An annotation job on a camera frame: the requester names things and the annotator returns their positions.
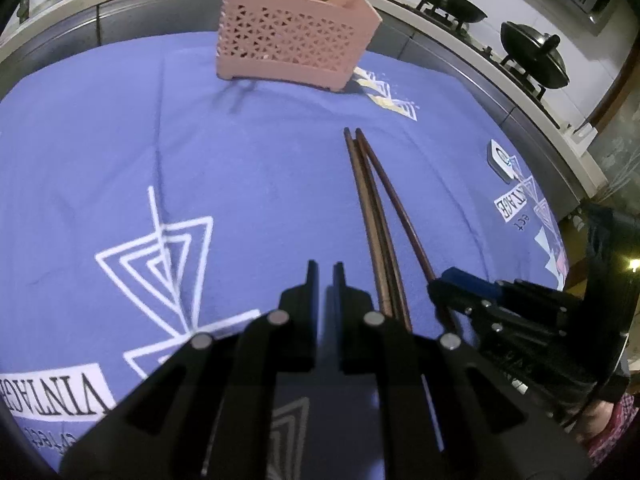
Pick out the dark wooden chopstick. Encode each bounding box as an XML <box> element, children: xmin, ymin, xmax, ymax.
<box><xmin>356</xmin><ymin>128</ymin><xmax>436</xmax><ymax>283</ymax></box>

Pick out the black gas stove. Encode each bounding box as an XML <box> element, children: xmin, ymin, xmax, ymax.
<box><xmin>411</xmin><ymin>6</ymin><xmax>561</xmax><ymax>129</ymax></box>

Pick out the black wok with handle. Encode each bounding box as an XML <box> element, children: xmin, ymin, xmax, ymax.
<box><xmin>416</xmin><ymin>0</ymin><xmax>487</xmax><ymax>24</ymax></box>

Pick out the pink plastic utensil basket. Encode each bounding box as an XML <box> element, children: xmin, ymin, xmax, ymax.
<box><xmin>216</xmin><ymin>0</ymin><xmax>382</xmax><ymax>91</ymax></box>

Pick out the black lidded wok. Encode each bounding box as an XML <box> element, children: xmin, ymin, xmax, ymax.
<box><xmin>500</xmin><ymin>21</ymin><xmax>570</xmax><ymax>89</ymax></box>

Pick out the purple printed tablecloth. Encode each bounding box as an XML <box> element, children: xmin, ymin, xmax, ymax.
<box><xmin>1</xmin><ymin>32</ymin><xmax>566</xmax><ymax>467</ymax></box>

